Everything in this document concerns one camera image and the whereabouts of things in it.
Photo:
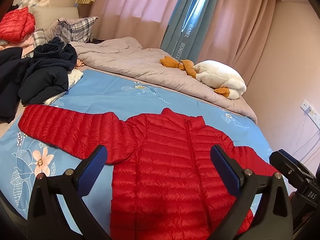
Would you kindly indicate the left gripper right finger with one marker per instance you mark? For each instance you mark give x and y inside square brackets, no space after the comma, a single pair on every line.
[273,218]

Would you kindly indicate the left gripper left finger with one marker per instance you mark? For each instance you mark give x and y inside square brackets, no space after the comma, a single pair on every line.
[46,219]

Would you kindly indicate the red down jacket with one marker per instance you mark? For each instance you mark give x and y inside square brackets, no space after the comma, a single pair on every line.
[164,183]
[17,24]

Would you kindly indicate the navy clothes pile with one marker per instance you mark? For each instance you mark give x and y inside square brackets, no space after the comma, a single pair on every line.
[33,80]

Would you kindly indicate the blue floral bed sheet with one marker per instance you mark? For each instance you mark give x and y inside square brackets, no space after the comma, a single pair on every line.
[97,92]

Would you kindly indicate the white goose plush toy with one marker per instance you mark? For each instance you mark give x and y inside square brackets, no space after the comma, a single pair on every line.
[223,79]

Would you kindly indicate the grey quilted duvet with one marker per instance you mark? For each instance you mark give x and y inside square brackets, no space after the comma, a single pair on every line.
[125,56]

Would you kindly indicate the pink curtain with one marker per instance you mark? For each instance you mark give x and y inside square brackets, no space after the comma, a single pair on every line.
[236,35]

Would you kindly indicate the plaid pillow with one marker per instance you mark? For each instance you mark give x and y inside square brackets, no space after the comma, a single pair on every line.
[70,30]

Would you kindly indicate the folded red down jacket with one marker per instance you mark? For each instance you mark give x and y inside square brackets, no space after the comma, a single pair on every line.
[17,24]

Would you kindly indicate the beige headboard cushion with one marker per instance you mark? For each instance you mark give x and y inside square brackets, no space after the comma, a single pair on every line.
[45,16]

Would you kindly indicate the teal curtain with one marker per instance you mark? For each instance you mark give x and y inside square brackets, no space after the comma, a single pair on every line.
[187,28]

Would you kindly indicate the white stuffed toy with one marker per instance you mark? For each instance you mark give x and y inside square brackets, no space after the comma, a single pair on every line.
[32,3]

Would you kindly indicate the white wall socket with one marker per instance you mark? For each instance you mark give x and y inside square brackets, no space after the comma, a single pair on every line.
[311,113]

